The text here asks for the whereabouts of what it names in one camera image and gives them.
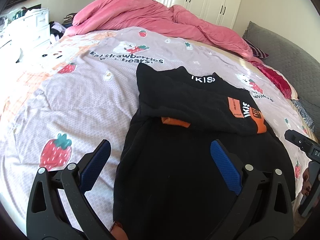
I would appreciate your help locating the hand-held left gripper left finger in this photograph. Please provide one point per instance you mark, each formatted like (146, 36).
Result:
(96, 162)

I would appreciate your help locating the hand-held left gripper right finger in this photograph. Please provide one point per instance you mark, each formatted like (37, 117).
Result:
(225, 163)

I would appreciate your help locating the strawberry printed bed sheet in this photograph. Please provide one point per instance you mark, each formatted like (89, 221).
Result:
(75, 105)

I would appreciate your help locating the pink duvet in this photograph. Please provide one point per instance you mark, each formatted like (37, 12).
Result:
(150, 17)

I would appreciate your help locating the person's right hand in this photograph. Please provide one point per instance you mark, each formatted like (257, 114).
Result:
(307, 180)

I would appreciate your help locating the pile of dark clothes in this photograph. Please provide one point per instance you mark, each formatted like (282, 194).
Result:
(61, 26)

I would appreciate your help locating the red patterned pillow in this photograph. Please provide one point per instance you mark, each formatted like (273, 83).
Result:
(275, 78)

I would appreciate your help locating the striped purple pillow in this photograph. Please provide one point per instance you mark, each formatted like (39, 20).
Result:
(258, 51)

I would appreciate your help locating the blue patterned cloth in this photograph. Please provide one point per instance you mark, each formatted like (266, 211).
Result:
(303, 113)

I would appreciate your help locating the grey quilted headboard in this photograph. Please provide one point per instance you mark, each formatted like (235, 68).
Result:
(295, 62)

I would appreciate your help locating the white dresser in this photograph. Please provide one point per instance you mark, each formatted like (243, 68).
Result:
(37, 22)

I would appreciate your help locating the black sweater with orange cuffs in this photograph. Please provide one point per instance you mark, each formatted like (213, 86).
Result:
(175, 180)

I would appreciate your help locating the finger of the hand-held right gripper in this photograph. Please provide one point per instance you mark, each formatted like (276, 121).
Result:
(293, 138)

